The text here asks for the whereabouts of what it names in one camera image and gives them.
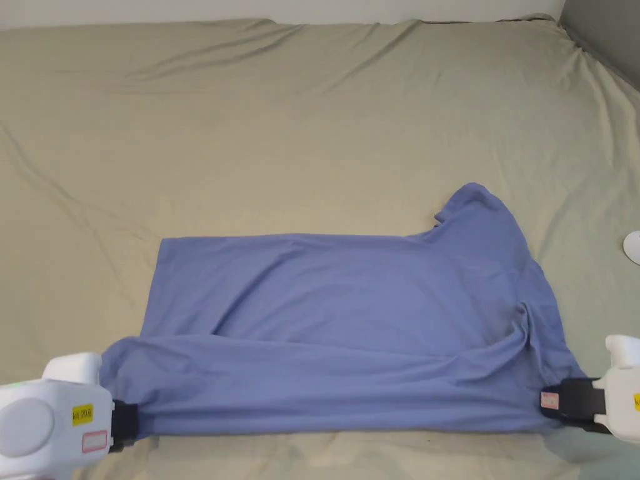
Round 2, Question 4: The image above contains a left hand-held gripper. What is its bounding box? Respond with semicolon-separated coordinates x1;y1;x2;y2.
0;352;139;480

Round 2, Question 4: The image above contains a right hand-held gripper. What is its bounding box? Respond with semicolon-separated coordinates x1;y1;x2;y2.
540;334;640;444

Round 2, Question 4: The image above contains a blue shirt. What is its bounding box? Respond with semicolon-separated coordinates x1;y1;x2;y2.
97;182;589;437

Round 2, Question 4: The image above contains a white round object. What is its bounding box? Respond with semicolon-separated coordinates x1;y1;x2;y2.
622;230;640;266

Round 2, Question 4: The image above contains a bed with beige sheet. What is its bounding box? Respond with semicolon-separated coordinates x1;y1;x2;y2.
0;12;640;480

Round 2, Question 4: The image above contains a grey padded headboard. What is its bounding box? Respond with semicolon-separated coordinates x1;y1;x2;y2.
559;0;640;95

